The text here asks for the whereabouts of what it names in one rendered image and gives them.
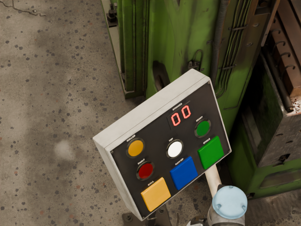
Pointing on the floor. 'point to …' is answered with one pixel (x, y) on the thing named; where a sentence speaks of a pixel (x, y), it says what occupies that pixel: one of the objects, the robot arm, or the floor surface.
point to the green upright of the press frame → (174, 65)
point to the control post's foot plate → (163, 215)
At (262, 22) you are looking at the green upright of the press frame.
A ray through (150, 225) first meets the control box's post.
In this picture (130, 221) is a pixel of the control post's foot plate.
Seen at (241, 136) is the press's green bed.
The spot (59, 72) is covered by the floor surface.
